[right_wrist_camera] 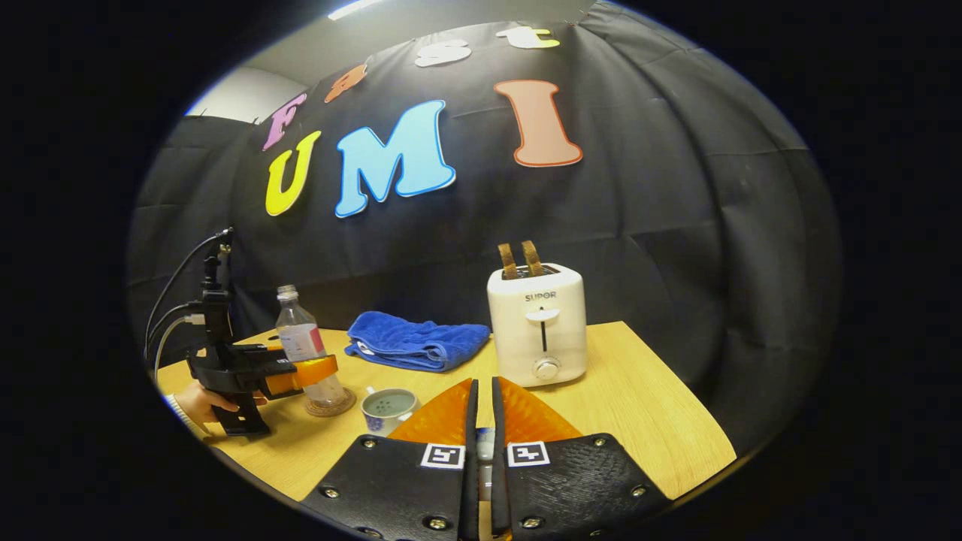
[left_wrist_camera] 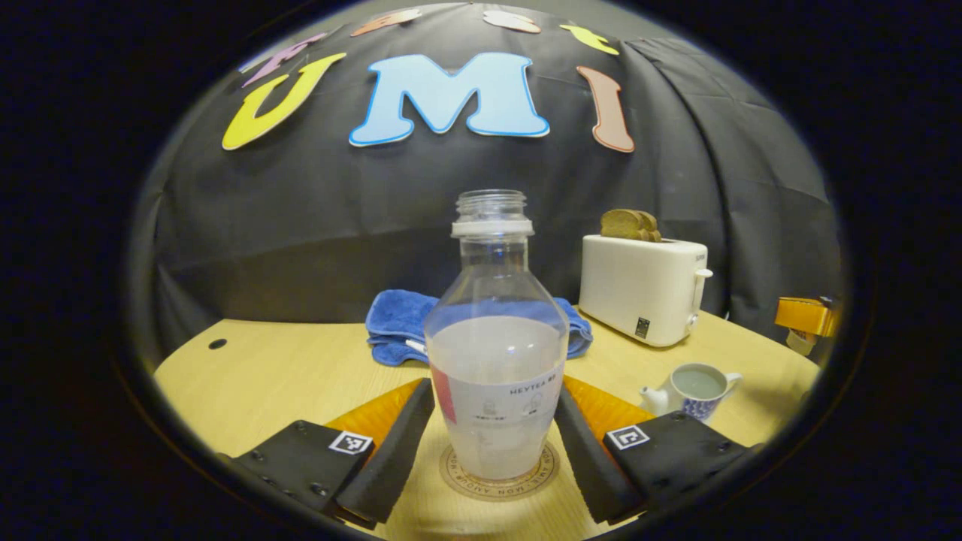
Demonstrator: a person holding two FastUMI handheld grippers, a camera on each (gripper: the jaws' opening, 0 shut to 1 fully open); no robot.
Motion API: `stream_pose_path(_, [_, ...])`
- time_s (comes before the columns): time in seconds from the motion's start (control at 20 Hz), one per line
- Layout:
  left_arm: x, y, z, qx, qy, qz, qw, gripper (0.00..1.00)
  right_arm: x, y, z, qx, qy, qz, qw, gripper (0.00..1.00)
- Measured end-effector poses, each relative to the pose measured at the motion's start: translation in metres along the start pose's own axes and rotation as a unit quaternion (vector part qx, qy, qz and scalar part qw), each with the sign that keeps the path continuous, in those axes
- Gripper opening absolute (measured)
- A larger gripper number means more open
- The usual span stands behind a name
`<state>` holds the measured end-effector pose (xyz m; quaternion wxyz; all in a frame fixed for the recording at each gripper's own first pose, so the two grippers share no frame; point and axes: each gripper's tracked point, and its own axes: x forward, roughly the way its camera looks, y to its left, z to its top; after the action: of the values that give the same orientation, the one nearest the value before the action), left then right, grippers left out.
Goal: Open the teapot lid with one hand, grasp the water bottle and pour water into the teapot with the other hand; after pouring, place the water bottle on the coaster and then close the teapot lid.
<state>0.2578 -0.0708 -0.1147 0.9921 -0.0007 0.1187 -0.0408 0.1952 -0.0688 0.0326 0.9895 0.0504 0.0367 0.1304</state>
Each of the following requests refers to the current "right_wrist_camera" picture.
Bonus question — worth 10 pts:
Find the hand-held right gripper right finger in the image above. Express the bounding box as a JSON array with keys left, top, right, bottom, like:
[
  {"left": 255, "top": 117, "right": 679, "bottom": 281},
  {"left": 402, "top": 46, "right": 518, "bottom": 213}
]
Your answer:
[{"left": 492, "top": 376, "right": 671, "bottom": 541}]

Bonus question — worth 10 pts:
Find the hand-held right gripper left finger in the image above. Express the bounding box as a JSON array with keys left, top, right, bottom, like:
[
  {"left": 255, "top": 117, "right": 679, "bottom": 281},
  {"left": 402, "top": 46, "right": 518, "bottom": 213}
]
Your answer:
[{"left": 301, "top": 378, "right": 480, "bottom": 541}]

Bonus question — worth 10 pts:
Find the clear plastic water bottle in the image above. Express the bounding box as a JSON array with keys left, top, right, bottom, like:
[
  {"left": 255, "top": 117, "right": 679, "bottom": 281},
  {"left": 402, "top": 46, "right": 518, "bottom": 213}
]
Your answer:
[{"left": 274, "top": 285, "right": 349, "bottom": 409}]

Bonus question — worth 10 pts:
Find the round wooden coaster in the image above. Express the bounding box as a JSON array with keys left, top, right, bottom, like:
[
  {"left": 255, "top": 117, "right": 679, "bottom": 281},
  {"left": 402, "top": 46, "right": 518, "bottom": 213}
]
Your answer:
[{"left": 304, "top": 387, "right": 358, "bottom": 419}]

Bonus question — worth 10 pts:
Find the white blue teacup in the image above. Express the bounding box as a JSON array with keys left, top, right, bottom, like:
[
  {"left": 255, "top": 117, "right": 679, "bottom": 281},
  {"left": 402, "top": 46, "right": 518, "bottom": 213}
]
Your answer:
[{"left": 361, "top": 388, "right": 420, "bottom": 438}]

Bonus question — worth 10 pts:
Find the blue towel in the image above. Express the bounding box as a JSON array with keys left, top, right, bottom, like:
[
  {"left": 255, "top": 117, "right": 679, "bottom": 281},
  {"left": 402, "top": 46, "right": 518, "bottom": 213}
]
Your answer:
[{"left": 344, "top": 310, "right": 492, "bottom": 374}]

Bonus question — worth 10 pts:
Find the white toaster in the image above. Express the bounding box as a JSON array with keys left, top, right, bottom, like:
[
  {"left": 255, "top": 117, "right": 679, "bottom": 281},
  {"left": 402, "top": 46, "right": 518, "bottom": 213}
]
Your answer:
[{"left": 486, "top": 262, "right": 588, "bottom": 389}]

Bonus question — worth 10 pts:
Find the black backdrop cloth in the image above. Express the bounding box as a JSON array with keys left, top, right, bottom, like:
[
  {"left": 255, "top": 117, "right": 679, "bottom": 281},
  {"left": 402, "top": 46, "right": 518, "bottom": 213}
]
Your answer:
[{"left": 126, "top": 0, "right": 843, "bottom": 459}]

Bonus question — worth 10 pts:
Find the ceiling light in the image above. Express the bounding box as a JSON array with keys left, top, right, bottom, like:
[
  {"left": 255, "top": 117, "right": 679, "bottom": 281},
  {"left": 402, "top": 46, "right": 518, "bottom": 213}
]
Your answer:
[{"left": 328, "top": 0, "right": 386, "bottom": 22}]

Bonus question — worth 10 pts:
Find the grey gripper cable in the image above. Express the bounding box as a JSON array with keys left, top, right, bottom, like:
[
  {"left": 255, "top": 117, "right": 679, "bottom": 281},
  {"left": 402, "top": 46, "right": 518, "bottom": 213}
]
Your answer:
[{"left": 153, "top": 314, "right": 205, "bottom": 380}]

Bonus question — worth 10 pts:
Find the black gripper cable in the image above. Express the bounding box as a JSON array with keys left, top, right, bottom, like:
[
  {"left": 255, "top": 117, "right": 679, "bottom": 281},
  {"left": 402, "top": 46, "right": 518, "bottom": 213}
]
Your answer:
[{"left": 143, "top": 229, "right": 232, "bottom": 358}]

